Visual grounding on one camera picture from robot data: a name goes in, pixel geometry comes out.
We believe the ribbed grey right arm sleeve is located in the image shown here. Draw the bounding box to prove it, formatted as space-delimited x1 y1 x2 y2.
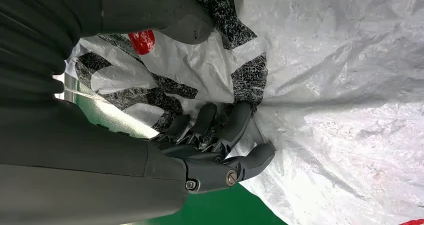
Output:
0 0 82 102

